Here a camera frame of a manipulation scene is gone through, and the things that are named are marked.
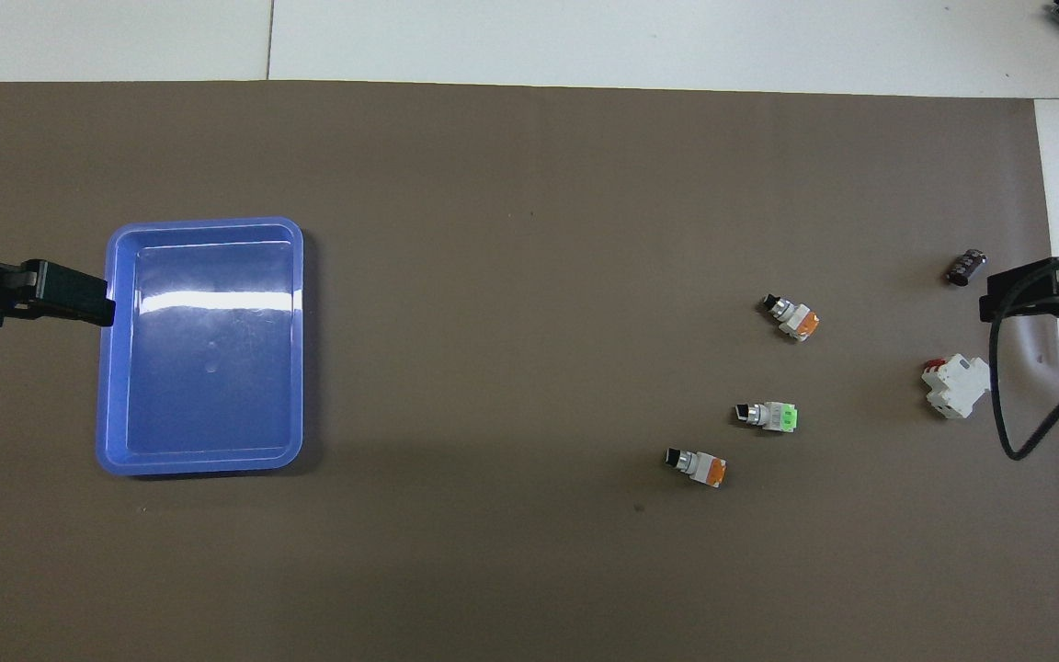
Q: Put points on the green rotary selector switch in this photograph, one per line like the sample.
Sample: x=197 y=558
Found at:
x=773 y=416

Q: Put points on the orange rotary selector switch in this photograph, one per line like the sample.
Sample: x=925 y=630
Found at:
x=700 y=467
x=796 y=319

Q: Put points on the brown table mat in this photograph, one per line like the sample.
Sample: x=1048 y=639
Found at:
x=529 y=276

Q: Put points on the white circuit breaker red lever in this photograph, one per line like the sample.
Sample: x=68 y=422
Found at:
x=957 y=386

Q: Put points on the blue plastic tray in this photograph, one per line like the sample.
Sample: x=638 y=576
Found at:
x=208 y=368

